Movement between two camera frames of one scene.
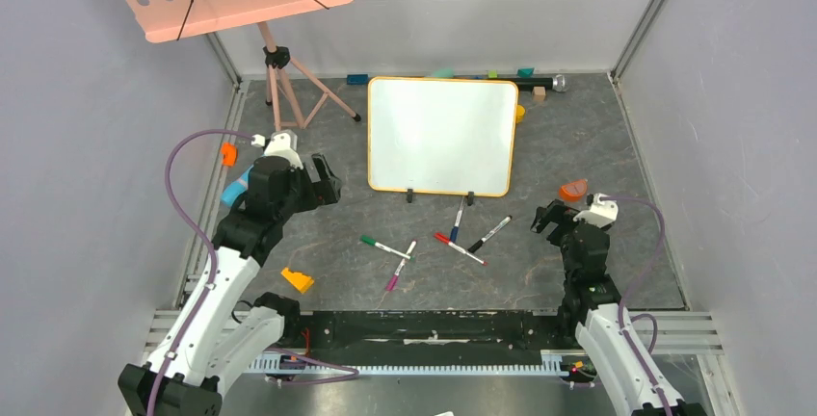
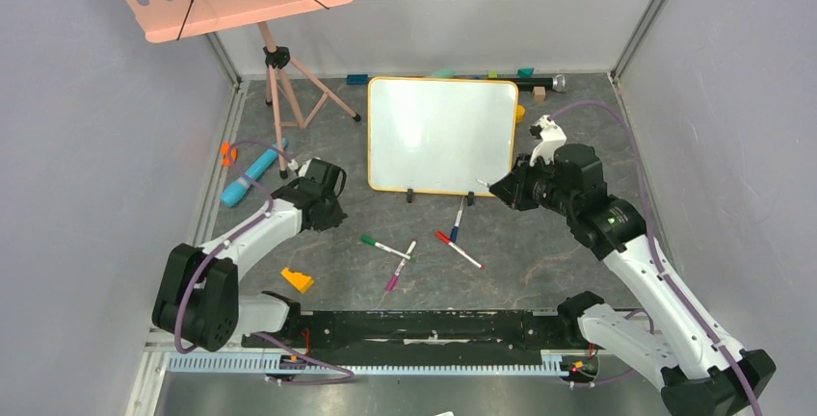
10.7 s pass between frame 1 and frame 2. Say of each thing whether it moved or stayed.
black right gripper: moved
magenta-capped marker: stayed
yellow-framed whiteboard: stayed
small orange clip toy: stayed
